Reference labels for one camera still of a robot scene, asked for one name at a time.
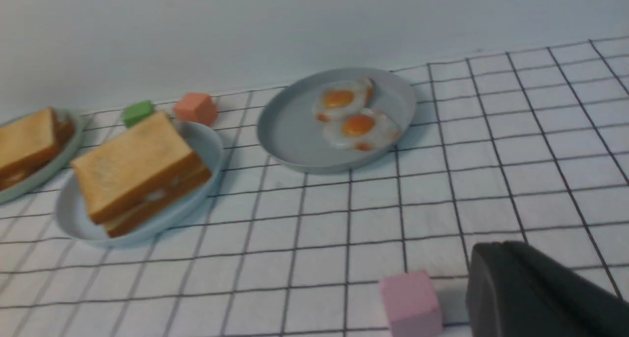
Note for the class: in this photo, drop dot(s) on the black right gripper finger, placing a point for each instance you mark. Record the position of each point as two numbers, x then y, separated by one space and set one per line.
515 290

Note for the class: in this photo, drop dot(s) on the toast slice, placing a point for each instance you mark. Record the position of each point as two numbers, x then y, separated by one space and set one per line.
28 141
138 215
64 132
130 168

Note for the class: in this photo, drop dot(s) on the pink cube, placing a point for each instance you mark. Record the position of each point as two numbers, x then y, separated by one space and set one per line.
411 305

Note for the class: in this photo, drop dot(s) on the checkered white tablecloth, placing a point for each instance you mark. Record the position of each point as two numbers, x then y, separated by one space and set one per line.
529 145

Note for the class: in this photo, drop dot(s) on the lower right fried egg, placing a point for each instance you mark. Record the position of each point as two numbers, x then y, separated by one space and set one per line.
365 131

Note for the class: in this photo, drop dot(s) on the fried egg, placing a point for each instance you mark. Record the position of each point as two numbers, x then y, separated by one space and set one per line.
365 131
343 99

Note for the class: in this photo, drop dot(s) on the grey egg plate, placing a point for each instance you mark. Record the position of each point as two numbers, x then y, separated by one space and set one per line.
289 132

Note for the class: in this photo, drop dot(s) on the back fried egg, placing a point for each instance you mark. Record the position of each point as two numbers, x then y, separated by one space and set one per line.
343 99

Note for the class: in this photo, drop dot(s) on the salmon orange cube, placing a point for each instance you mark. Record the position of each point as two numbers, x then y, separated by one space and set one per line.
196 107

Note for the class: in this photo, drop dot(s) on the green cube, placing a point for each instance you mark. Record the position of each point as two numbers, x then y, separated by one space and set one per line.
137 112

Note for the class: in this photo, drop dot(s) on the light blue center plate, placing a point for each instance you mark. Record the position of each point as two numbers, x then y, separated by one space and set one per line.
70 213

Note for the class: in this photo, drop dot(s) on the green-grey bread plate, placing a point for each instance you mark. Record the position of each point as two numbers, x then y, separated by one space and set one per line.
58 163

